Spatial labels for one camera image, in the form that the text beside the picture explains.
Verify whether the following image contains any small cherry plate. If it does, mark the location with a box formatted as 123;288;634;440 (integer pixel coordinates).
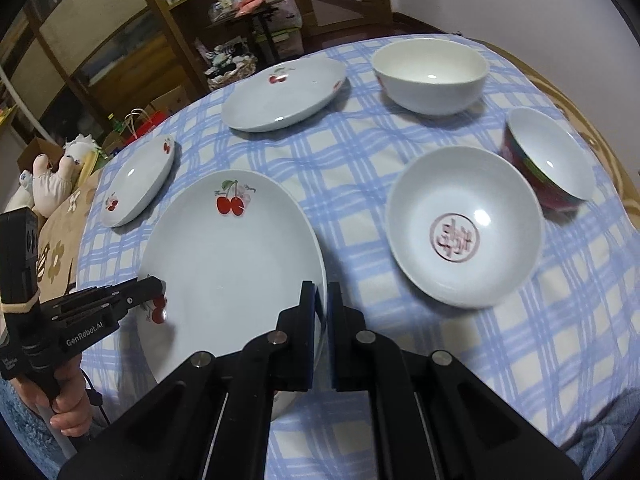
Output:
101;136;176;228

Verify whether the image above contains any white bowl with red seal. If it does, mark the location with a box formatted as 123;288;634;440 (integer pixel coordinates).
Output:
386;146;544;309

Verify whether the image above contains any red-patterned small bowl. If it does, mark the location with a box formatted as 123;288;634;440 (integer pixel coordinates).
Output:
500;107;596;211

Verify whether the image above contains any large cherry plate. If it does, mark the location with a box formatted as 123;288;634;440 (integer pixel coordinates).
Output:
221;56;346;133

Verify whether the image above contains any large plain white bowl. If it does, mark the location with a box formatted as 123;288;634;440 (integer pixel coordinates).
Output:
371;37;489;116

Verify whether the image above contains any person's left hand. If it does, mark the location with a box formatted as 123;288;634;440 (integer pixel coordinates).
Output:
10;354;92;437

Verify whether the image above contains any stuffed plush toy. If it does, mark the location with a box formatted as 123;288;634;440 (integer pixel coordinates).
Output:
4;134;99;219

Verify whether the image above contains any red paper shopping bag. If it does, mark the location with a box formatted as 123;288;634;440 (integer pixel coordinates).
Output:
122;106;168;145

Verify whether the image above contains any cardboard box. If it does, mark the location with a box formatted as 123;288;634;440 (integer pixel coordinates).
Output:
151;86;191;116

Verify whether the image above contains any wooden wardrobe with shelves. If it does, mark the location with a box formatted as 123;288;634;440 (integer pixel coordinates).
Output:
1;0;213;143

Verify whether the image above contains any wicker basket with items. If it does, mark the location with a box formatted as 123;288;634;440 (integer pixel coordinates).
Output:
204;42;257;90

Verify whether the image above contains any small cluttered side table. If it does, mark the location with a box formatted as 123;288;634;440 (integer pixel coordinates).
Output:
208;0;304;64

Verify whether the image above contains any brown patterned blanket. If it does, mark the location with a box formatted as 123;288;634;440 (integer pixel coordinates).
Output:
479;41;640;241

